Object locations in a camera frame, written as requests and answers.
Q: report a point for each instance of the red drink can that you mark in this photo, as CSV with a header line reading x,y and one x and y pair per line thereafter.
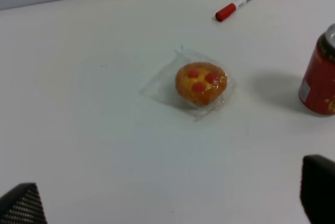
x,y
316,91

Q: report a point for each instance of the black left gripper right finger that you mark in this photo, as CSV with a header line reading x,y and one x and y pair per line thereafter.
x,y
317,189

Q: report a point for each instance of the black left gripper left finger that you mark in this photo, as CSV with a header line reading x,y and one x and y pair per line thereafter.
x,y
22,204

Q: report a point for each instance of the red and white marker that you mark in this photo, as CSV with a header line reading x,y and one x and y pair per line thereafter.
x,y
230,9

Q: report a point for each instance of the wrapped fruit tart pastry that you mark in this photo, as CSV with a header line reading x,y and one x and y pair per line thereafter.
x,y
193,83

